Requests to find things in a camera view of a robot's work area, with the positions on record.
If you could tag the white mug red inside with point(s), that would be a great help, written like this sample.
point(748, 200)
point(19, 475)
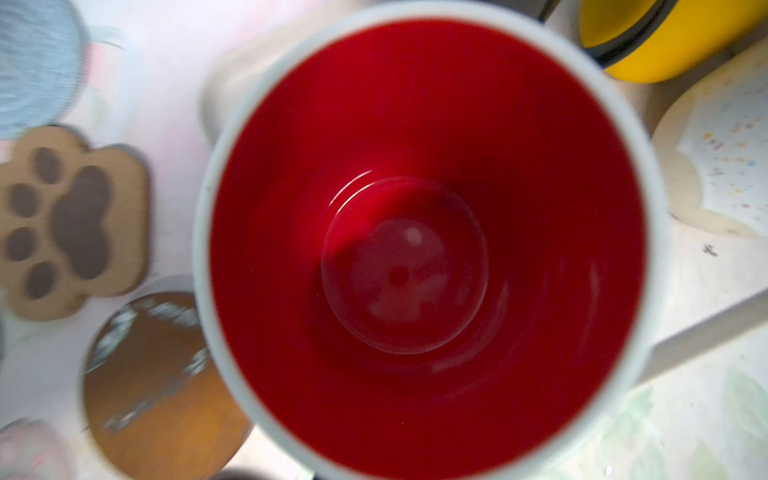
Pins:
point(431, 243)

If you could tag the amber glossy round coaster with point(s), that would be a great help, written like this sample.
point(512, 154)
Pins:
point(155, 404)

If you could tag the brown paw print coaster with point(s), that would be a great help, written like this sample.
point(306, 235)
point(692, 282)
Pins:
point(75, 223)

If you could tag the yellow mug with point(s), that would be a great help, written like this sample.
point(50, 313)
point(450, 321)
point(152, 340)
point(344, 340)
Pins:
point(654, 41)

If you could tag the beige rectangular tray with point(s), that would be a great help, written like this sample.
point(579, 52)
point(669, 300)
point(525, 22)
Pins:
point(718, 290)

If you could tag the blue woven round coaster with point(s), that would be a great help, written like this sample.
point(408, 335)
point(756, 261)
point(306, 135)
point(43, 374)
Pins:
point(42, 62)

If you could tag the pink flower coaster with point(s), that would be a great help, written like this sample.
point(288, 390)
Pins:
point(31, 449)

